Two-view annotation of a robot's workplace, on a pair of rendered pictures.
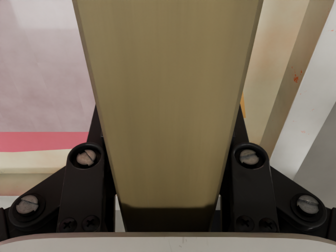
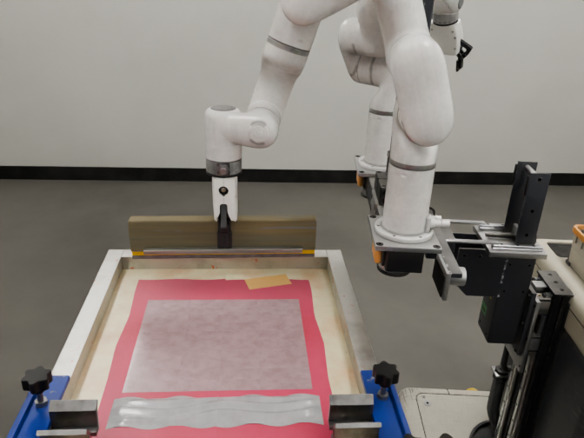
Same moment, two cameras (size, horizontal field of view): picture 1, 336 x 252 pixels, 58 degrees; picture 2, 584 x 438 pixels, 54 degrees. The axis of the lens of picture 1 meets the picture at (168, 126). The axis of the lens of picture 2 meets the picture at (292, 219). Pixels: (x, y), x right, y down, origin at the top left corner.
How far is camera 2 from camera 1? 124 cm
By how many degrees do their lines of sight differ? 70
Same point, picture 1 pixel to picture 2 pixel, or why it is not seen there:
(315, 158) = not seen: hidden behind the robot
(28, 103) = (282, 328)
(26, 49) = (251, 323)
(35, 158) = (328, 335)
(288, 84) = (262, 263)
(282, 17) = (238, 272)
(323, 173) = not seen: hidden behind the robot
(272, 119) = (282, 265)
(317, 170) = not seen: hidden behind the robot
